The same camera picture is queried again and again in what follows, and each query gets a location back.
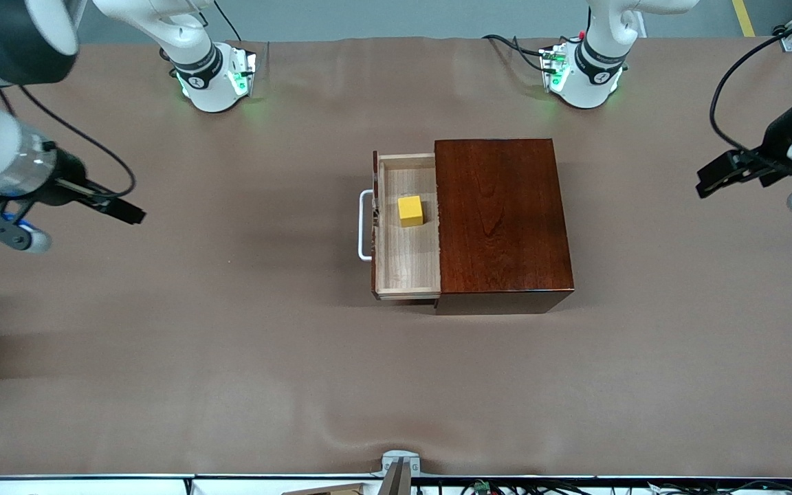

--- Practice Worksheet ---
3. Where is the yellow block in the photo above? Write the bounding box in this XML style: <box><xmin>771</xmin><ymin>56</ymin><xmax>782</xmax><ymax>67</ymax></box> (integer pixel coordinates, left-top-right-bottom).
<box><xmin>397</xmin><ymin>195</ymin><xmax>425</xmax><ymax>228</ymax></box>

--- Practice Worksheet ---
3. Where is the grey metal bracket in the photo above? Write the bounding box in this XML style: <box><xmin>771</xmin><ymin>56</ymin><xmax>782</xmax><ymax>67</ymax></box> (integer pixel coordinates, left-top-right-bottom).
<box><xmin>371</xmin><ymin>450</ymin><xmax>422</xmax><ymax>495</ymax></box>

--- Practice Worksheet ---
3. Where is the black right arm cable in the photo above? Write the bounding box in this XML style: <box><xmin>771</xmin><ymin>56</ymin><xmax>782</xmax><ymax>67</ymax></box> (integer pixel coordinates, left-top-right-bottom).
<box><xmin>0</xmin><ymin>84</ymin><xmax>138</xmax><ymax>201</ymax></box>

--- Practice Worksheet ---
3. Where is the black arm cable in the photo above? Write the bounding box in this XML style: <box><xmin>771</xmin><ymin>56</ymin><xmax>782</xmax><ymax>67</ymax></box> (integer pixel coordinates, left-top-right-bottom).
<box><xmin>0</xmin><ymin>84</ymin><xmax>138</xmax><ymax>201</ymax></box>
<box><xmin>708</xmin><ymin>8</ymin><xmax>792</xmax><ymax>155</ymax></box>

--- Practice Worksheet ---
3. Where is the black cable bundle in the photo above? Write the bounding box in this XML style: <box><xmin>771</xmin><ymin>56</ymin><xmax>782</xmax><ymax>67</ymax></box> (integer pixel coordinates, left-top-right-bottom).
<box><xmin>463</xmin><ymin>478</ymin><xmax>792</xmax><ymax>495</ymax></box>

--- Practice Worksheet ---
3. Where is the black base cable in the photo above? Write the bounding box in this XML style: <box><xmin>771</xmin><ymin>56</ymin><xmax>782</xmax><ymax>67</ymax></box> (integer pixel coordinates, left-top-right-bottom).
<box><xmin>213</xmin><ymin>0</ymin><xmax>243</xmax><ymax>42</ymax></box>
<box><xmin>481</xmin><ymin>33</ymin><xmax>549</xmax><ymax>74</ymax></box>

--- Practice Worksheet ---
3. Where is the light wood drawer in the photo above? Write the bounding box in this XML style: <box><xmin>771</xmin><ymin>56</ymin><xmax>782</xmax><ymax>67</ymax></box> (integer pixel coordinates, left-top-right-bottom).
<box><xmin>371</xmin><ymin>150</ymin><xmax>443</xmax><ymax>303</ymax></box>

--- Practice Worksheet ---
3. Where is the dark brown wooden cabinet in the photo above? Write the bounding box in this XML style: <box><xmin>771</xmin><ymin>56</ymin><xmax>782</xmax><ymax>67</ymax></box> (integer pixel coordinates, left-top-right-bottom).
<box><xmin>433</xmin><ymin>137</ymin><xmax>575</xmax><ymax>316</ymax></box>

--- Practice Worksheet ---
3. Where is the silver metal drawer handle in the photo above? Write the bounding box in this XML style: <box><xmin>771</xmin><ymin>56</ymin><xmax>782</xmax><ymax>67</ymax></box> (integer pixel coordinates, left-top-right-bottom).
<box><xmin>357</xmin><ymin>189</ymin><xmax>377</xmax><ymax>263</ymax></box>

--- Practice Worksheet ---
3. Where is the white table edge rail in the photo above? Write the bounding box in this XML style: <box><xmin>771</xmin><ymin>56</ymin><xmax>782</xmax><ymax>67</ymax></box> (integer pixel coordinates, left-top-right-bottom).
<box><xmin>0</xmin><ymin>474</ymin><xmax>792</xmax><ymax>495</ymax></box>

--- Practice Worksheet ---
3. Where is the brown table cover sheet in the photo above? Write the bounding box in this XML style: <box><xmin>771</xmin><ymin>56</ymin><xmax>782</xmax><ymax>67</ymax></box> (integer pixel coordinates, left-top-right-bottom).
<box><xmin>0</xmin><ymin>37</ymin><xmax>792</xmax><ymax>479</ymax></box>

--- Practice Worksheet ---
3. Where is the brown cardboard piece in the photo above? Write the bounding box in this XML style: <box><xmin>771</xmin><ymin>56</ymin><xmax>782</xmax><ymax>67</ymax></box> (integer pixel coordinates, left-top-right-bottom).
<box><xmin>280</xmin><ymin>483</ymin><xmax>370</xmax><ymax>495</ymax></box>

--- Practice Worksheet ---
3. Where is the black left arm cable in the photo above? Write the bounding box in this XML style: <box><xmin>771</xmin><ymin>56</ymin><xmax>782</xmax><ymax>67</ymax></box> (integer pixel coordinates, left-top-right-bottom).
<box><xmin>708</xmin><ymin>8</ymin><xmax>792</xmax><ymax>155</ymax></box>

